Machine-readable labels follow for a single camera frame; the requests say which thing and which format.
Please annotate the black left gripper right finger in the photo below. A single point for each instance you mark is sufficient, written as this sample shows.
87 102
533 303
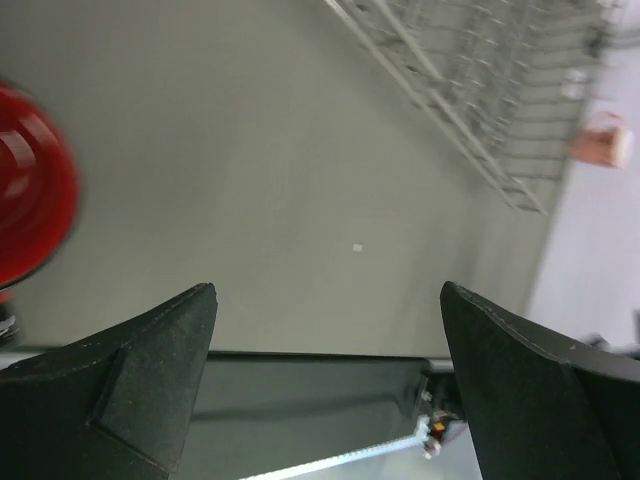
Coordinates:
539 404

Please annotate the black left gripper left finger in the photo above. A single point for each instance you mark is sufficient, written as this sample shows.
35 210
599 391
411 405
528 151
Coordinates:
114 405

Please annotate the red mug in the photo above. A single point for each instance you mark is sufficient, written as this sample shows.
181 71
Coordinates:
40 186

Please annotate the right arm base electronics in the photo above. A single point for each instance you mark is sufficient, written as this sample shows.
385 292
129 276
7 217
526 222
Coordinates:
439 408

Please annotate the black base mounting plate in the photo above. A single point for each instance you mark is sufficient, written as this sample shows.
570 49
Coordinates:
356 400

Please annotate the pink mug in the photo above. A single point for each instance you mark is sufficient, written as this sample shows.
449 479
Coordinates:
604 140

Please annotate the white perforated cable duct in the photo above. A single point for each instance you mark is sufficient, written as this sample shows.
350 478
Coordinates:
416 439

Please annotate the grey wire dish rack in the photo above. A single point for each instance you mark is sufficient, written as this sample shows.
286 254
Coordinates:
508 82

